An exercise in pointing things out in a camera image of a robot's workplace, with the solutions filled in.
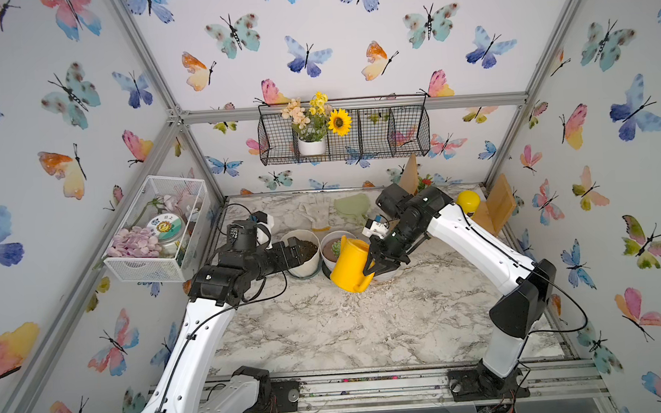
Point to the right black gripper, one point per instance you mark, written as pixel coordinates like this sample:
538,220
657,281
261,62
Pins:
381,261

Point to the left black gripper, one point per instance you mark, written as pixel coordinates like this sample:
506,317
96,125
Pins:
282,260

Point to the yellow plastic watering can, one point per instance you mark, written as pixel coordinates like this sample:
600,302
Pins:
348,273

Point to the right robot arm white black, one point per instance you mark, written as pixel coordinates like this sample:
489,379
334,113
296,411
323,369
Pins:
525,285

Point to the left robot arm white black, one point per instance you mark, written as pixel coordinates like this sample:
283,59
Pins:
182,384

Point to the white pot dark succulent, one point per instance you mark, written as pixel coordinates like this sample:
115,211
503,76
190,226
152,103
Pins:
310,252

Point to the white pot green succulent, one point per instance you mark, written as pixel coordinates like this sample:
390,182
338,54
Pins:
331,248

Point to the white pot red succulent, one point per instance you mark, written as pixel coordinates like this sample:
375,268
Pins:
384,277

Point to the green pot red flowers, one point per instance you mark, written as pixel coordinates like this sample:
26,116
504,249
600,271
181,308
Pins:
424,182

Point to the white gardening glove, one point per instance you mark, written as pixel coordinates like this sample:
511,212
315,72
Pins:
316,209

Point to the green leaf-shaped dish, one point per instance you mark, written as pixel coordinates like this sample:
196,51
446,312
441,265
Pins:
353,208

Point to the yellow plastic jar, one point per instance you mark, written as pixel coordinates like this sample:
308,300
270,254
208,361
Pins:
469,201

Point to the wooden shelf rack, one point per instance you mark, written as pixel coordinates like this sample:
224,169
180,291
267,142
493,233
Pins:
494,211

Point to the round tin with label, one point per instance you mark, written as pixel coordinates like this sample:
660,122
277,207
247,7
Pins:
167,227

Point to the white pot artificial flowers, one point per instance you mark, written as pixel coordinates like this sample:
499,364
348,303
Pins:
312,123

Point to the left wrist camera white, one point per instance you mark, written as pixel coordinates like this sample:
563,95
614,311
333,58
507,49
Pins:
263,224

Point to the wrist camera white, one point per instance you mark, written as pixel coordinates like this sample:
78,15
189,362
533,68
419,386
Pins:
263,224
375,228

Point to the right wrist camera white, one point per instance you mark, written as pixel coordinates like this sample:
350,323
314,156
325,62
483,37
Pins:
375,228

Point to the black wire wall basket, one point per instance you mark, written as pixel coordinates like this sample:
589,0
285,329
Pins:
382,128

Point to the white wire mesh basket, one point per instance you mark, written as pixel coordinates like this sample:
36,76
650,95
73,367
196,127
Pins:
186,197

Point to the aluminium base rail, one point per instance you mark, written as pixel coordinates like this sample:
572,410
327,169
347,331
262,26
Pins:
433,386

